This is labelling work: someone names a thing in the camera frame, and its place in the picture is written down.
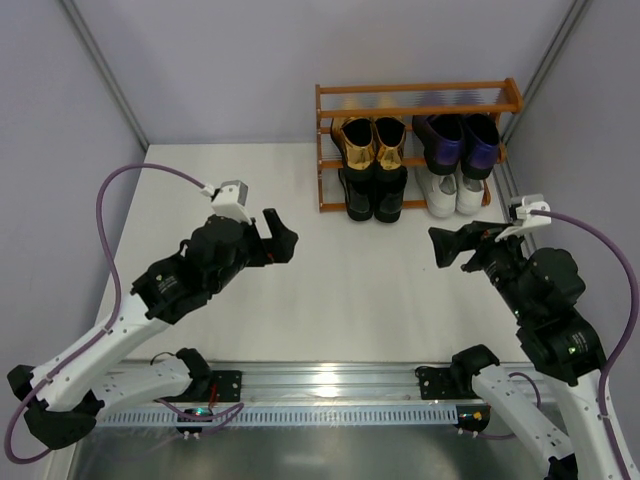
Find white sneaker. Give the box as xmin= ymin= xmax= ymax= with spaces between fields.
xmin=456 ymin=170 xmax=485 ymax=216
xmin=415 ymin=167 xmax=457 ymax=218

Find black patent loafer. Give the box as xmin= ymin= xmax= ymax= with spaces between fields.
xmin=339 ymin=168 xmax=375 ymax=222
xmin=374 ymin=166 xmax=408 ymax=223

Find purple loafer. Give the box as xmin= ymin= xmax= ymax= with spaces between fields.
xmin=461 ymin=113 xmax=501 ymax=180
xmin=412 ymin=114 xmax=464 ymax=176

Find gold loafer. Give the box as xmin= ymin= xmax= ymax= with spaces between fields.
xmin=373 ymin=115 xmax=406 ymax=171
xmin=330 ymin=115 xmax=376 ymax=174

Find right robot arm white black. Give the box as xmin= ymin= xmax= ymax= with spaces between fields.
xmin=428 ymin=221 xmax=639 ymax=479

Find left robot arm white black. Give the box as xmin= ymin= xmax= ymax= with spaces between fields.
xmin=7 ymin=209 xmax=299 ymax=450

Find orange wooden shoe shelf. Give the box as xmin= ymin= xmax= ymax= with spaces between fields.
xmin=314 ymin=77 xmax=524 ymax=213

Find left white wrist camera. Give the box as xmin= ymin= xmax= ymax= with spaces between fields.
xmin=200 ymin=180 xmax=252 ymax=224

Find right aluminium corner post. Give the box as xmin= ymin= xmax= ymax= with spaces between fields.
xmin=502 ymin=0 xmax=594 ymax=144

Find aluminium corner post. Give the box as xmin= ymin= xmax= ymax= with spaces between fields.
xmin=502 ymin=0 xmax=594 ymax=144
xmin=57 ymin=0 xmax=150 ymax=152

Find aluminium mounting rail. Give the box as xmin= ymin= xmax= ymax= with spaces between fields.
xmin=99 ymin=359 xmax=556 ymax=407

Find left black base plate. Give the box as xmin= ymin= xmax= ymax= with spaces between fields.
xmin=201 ymin=369 xmax=243 ymax=404

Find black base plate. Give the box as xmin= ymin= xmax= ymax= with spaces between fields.
xmin=201 ymin=369 xmax=243 ymax=404
xmin=415 ymin=365 xmax=478 ymax=400

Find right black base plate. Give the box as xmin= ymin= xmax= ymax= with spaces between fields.
xmin=415 ymin=365 xmax=478 ymax=400

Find slotted grey cable duct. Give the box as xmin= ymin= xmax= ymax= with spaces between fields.
xmin=98 ymin=403 xmax=458 ymax=429

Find left aluminium corner post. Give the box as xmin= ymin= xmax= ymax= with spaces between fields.
xmin=57 ymin=0 xmax=150 ymax=152

